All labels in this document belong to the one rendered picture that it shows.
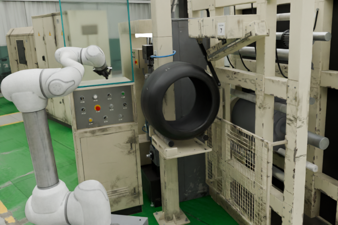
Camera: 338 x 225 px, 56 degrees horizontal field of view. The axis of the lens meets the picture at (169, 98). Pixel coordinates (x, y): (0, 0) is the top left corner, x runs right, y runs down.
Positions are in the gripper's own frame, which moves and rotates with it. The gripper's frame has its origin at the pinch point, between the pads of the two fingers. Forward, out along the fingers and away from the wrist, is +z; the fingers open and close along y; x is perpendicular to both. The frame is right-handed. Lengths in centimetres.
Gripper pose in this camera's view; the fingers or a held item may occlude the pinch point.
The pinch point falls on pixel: (106, 75)
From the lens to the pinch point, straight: 227.7
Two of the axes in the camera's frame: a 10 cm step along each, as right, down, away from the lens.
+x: -0.8, -9.5, 2.9
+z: 0.1, 2.9, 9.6
